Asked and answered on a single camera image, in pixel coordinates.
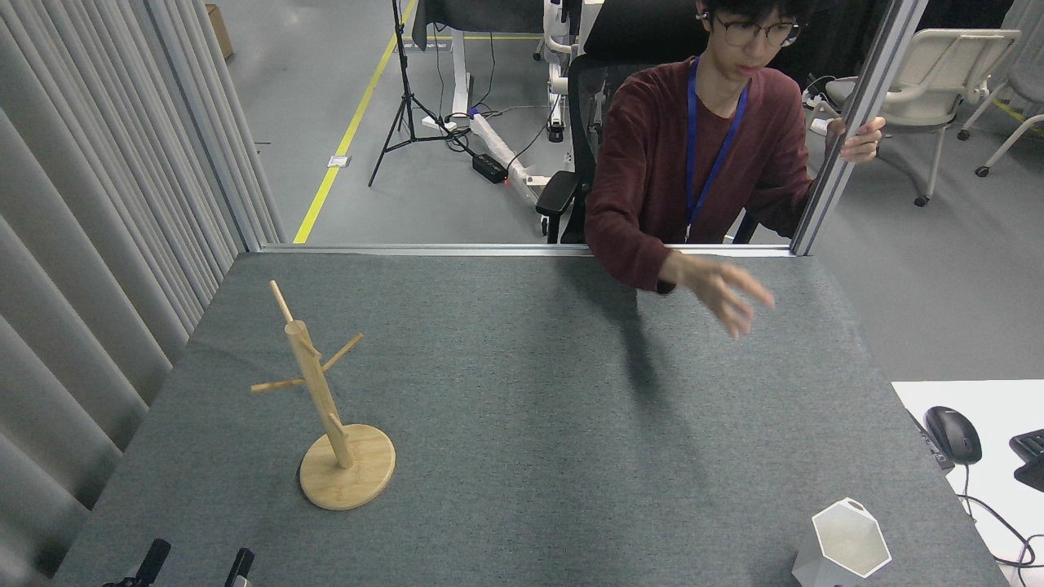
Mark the white faceted cup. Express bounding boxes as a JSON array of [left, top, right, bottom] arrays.
[[791, 497, 892, 587]]

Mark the wooden cup rack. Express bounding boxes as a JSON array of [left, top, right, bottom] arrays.
[[250, 280, 397, 512]]

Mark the seated person's right hand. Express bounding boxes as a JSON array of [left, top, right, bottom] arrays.
[[665, 251, 776, 339]]

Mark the seated person's left hand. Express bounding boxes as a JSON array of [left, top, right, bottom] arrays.
[[838, 117, 887, 164]]

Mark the grey curtain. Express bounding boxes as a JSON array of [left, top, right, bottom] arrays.
[[0, 0, 286, 587]]

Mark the white long floor bar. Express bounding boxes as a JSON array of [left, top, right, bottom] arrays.
[[469, 110, 551, 205]]

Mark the cardboard box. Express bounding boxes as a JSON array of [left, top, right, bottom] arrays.
[[204, 4, 235, 60]]

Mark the white desk with dark cloth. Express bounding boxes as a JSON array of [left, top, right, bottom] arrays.
[[412, 0, 547, 135]]

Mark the black tripod stand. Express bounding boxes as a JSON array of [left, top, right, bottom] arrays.
[[367, 0, 478, 188]]

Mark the white stand on wheels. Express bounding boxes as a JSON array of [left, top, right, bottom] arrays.
[[534, 0, 606, 143]]

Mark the black office chair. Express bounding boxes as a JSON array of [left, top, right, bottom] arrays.
[[536, 0, 759, 245]]

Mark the seated person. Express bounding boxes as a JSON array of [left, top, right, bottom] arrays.
[[583, 0, 849, 296]]

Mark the small black desk device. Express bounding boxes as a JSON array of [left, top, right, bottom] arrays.
[[908, 410, 955, 472]]

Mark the black computer mouse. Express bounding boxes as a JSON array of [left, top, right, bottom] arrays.
[[923, 405, 983, 466]]

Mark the white power strip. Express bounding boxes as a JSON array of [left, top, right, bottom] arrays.
[[803, 91, 837, 136]]

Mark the white side desk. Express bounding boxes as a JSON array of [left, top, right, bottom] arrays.
[[891, 379, 1044, 587]]

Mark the black keyboard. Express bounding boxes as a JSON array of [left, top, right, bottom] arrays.
[[1009, 429, 1044, 492]]

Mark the white office chair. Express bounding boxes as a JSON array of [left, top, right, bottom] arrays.
[[958, 0, 1044, 179], [824, 29, 1022, 209]]

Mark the silver table edge rail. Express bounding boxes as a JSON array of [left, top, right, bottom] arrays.
[[259, 242, 796, 258]]

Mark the blue neck lanyard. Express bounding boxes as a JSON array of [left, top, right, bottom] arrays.
[[685, 55, 750, 244]]

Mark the black mouse cable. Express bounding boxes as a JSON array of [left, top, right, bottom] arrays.
[[954, 463, 1044, 569]]

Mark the silver post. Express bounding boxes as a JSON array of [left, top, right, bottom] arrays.
[[790, 0, 931, 258]]

